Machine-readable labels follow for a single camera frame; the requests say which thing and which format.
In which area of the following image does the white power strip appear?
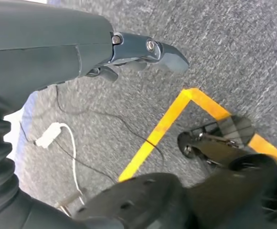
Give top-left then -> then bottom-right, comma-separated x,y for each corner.
34,122 -> 62,149

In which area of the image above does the yellow floor tape square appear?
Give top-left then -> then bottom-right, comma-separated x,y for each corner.
118,88 -> 277,183

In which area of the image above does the dark grey blue-edged carpet mat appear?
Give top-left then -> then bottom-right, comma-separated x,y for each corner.
14,0 -> 277,229

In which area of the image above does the white floor cable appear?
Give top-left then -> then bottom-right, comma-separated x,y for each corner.
54,123 -> 87,217

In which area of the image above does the black floor cable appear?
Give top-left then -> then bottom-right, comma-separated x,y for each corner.
55,84 -> 165,162
19,121 -> 117,185

